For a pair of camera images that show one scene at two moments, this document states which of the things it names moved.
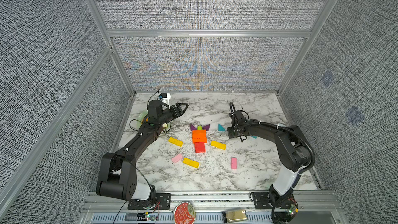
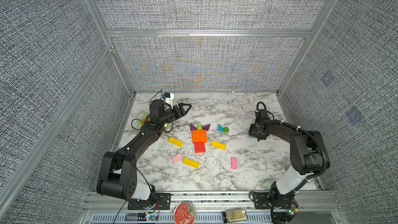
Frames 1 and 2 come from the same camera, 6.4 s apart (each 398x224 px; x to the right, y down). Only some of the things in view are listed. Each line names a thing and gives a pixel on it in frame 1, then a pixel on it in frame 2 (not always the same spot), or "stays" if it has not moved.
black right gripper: (229, 134) to (251, 133)
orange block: (199, 140) stays
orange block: (199, 136) stays
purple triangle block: (206, 127) stays
